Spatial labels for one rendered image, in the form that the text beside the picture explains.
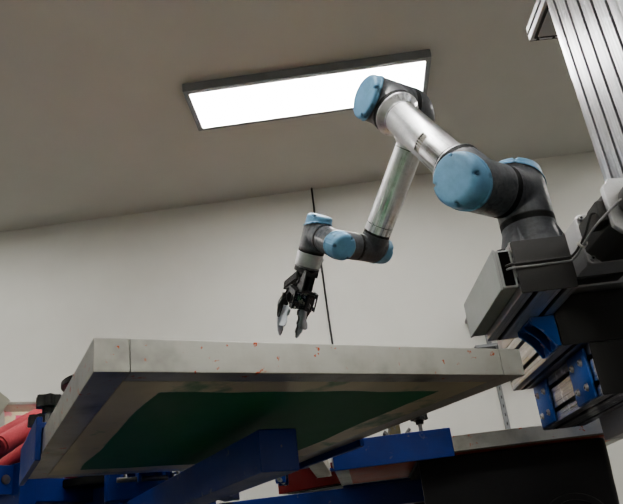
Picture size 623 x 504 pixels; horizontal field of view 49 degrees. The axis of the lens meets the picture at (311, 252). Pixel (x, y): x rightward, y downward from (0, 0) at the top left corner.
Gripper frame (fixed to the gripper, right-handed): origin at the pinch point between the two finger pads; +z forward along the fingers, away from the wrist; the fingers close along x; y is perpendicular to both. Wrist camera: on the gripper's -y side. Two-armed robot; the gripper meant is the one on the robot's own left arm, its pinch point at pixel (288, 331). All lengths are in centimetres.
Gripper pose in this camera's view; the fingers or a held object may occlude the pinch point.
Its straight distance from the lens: 201.6
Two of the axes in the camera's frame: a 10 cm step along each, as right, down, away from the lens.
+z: -2.4, 9.6, 1.4
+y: 3.1, 2.2, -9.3
